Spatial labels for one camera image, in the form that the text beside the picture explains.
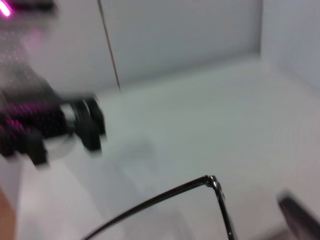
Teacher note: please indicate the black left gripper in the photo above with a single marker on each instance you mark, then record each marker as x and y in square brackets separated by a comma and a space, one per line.
[27, 112]

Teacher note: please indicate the black glasses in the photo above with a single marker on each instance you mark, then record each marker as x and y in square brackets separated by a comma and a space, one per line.
[213, 182]

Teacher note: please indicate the black glasses case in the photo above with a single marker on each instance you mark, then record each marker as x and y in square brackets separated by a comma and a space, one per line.
[300, 217]

